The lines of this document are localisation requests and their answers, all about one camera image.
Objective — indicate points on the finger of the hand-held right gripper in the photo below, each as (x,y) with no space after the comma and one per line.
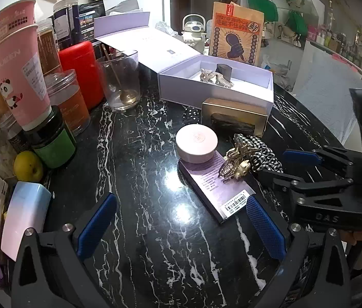
(283,181)
(301,158)

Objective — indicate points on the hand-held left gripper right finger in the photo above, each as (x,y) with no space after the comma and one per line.
(264,227)

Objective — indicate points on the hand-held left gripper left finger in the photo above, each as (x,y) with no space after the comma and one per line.
(99,224)

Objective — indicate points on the black white gingham scrunchie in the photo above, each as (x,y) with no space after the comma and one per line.
(264,157)

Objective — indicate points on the gold hair claw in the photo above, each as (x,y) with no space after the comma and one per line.
(235,163)

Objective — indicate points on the gold box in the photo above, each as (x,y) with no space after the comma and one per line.
(232,115)

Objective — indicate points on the round pink compact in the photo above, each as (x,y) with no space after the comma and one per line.
(196,142)

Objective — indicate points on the black polka dot scrunchie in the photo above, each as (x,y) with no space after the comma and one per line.
(191,115)

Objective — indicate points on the purple gift box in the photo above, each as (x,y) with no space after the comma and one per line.
(181,77)

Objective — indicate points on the light blue cushion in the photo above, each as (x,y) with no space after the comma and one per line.
(325,93)

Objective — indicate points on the pale pink blue box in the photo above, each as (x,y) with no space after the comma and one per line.
(25,218)

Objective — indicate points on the yellow green fruit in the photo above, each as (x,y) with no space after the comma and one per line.
(28,166)

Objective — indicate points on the dark jar green label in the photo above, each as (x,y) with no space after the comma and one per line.
(54,144)

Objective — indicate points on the small black block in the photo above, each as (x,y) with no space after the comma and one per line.
(223,70)

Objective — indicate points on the beige hair claw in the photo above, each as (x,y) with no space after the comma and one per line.
(214,78)

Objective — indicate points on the row of small bottles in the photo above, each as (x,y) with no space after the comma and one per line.
(344,45)

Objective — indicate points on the clear jar orange contents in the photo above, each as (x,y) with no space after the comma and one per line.
(70,106)

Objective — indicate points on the gold long spoon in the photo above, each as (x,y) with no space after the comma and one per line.
(126,98)

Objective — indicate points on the brown printed paper bag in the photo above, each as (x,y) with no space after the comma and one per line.
(237,35)

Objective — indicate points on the clear drinking glass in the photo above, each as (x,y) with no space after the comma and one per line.
(121,80)

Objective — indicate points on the red canister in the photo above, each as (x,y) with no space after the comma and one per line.
(80,70)

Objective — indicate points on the white kettle bottle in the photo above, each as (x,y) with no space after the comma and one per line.
(193,32)

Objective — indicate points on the pink panda paper cup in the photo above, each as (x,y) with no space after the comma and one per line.
(17,80)

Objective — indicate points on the tall brown jar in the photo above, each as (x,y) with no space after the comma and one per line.
(49,48)

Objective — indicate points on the dark jar white lid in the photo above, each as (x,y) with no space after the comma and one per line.
(64,22)

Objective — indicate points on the black printed package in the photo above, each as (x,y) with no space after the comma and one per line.
(91,19)

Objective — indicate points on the white refrigerator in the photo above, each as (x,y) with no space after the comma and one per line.
(145,3)

